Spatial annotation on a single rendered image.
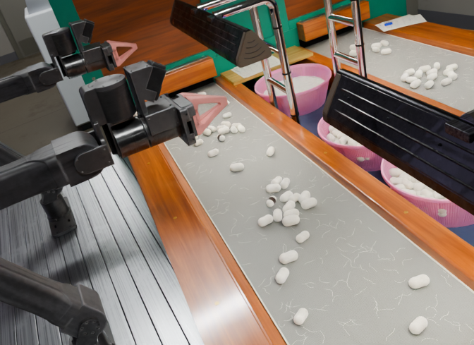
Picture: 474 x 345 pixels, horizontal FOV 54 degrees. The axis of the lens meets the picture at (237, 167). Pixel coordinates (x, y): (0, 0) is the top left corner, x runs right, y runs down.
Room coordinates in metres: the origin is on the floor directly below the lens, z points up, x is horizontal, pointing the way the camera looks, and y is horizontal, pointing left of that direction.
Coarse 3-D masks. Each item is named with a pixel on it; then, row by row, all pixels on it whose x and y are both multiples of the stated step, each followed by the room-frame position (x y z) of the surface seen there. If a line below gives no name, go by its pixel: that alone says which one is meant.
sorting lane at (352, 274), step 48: (240, 144) 1.20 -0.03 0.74; (288, 144) 1.12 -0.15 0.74; (240, 192) 0.96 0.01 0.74; (336, 192) 0.85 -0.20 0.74; (240, 240) 0.78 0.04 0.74; (288, 240) 0.74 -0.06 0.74; (336, 240) 0.70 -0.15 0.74; (384, 240) 0.66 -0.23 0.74; (288, 288) 0.61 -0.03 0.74; (336, 288) 0.58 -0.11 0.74; (384, 288) 0.55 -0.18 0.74; (432, 288) 0.52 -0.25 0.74; (288, 336) 0.51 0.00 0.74; (336, 336) 0.48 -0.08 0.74; (384, 336) 0.46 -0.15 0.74; (432, 336) 0.44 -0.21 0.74
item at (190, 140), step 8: (168, 96) 0.78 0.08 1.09; (176, 104) 0.71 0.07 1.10; (184, 112) 0.68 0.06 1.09; (144, 120) 0.70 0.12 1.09; (184, 120) 0.68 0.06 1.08; (144, 128) 0.69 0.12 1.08; (176, 128) 0.70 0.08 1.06; (184, 128) 0.68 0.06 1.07; (152, 136) 0.69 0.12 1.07; (160, 136) 0.69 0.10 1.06; (168, 136) 0.70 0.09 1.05; (176, 136) 0.71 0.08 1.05; (184, 136) 0.69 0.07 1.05; (192, 136) 0.68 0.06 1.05; (152, 144) 0.69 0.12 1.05; (192, 144) 0.68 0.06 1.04
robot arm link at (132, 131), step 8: (128, 120) 0.70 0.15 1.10; (136, 120) 0.70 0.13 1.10; (104, 128) 0.69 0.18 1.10; (112, 128) 0.69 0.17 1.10; (120, 128) 0.69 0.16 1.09; (128, 128) 0.69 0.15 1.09; (136, 128) 0.69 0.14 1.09; (112, 136) 0.68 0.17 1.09; (120, 136) 0.68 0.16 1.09; (128, 136) 0.68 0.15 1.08; (136, 136) 0.68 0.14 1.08; (144, 136) 0.68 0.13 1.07; (112, 144) 0.69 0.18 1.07; (120, 144) 0.67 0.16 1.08; (128, 144) 0.67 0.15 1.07; (136, 144) 0.68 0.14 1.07; (144, 144) 0.68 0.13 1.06; (112, 152) 0.69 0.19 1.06; (120, 152) 0.68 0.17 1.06; (128, 152) 0.68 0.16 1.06; (136, 152) 0.69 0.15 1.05
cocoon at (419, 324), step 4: (420, 316) 0.46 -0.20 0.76; (416, 320) 0.46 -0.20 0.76; (420, 320) 0.45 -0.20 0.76; (424, 320) 0.45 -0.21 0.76; (412, 324) 0.45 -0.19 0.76; (416, 324) 0.45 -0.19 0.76; (420, 324) 0.45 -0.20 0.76; (424, 324) 0.45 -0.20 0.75; (412, 328) 0.45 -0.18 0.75; (416, 328) 0.45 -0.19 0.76; (420, 328) 0.45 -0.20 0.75; (424, 328) 0.45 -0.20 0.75; (412, 332) 0.45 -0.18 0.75; (416, 332) 0.44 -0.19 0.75
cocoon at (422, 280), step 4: (420, 276) 0.53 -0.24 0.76; (424, 276) 0.53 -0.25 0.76; (412, 280) 0.53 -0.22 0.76; (416, 280) 0.53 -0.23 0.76; (420, 280) 0.53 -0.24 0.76; (424, 280) 0.53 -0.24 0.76; (428, 280) 0.53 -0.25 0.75; (412, 284) 0.53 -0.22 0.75; (416, 284) 0.52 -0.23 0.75; (420, 284) 0.52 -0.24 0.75; (424, 284) 0.52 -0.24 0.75; (412, 288) 0.53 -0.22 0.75; (416, 288) 0.52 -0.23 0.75
